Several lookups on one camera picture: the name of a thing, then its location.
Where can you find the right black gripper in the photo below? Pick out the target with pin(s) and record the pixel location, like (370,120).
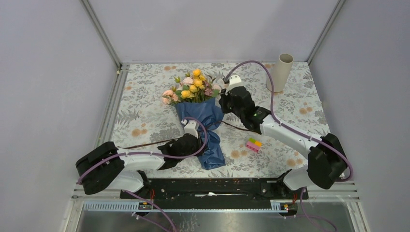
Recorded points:
(222,102)

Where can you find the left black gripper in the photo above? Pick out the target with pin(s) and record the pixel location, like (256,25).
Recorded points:
(198,146)

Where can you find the brown ribbon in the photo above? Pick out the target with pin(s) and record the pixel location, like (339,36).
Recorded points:
(150,144)

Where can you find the blue wrapping paper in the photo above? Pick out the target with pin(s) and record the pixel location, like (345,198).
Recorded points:
(210,115)

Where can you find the artificial flower bunch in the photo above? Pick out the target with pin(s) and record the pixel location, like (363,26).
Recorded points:
(196,87)

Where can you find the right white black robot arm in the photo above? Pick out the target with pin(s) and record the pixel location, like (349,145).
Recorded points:
(325,156)

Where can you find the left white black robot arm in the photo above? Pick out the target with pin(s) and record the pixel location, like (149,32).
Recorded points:
(111,167)

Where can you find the beige cylindrical vase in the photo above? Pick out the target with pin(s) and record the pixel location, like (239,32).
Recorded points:
(280,73)

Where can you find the colourful toy brick block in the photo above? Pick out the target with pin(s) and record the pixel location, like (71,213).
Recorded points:
(253,145)

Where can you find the floral patterned table mat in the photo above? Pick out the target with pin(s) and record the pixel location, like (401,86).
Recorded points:
(143,118)

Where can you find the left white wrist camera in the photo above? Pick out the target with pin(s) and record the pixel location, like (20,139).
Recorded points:
(190,127)

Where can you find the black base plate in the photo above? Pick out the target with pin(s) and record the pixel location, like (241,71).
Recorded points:
(217,193)

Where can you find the white slotted cable duct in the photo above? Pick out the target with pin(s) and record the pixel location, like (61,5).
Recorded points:
(138,206)

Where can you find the left aluminium frame post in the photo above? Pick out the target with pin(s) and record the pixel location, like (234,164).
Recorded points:
(101,32)

